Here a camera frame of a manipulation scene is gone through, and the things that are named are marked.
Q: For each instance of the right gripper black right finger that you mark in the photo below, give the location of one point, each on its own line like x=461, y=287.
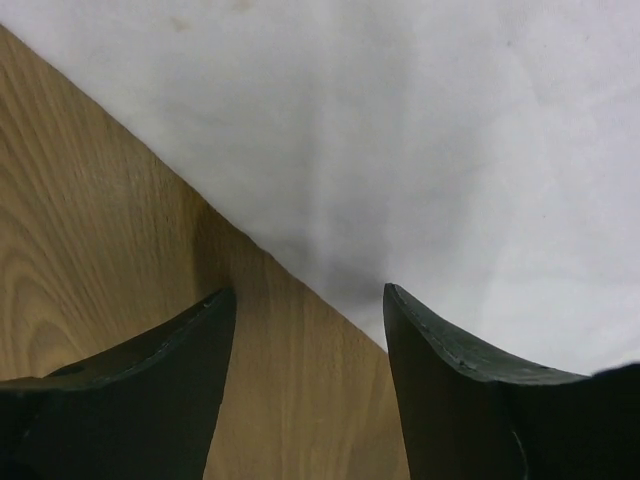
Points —
x=470, y=410

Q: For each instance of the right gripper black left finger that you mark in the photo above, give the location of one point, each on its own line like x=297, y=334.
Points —
x=144, y=409

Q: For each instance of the white t shirt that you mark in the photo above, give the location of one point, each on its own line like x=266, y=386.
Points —
x=484, y=155

